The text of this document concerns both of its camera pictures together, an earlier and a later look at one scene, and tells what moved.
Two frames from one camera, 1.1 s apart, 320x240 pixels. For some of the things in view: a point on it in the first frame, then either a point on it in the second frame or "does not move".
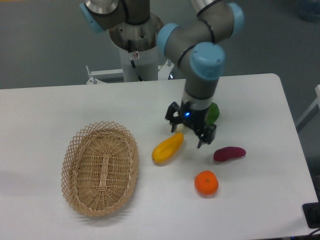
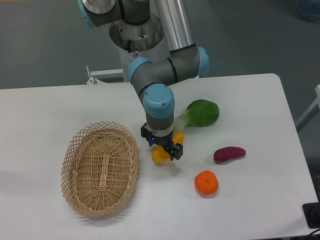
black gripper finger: (174, 120) -> (145, 133)
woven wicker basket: (99, 168) does not move
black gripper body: (195, 118) -> (164, 141)
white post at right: (311, 112) does not move
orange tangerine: (206, 182) does not move
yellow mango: (165, 150) does not move
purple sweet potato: (223, 154) does not move
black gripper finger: (207, 135) -> (175, 150)
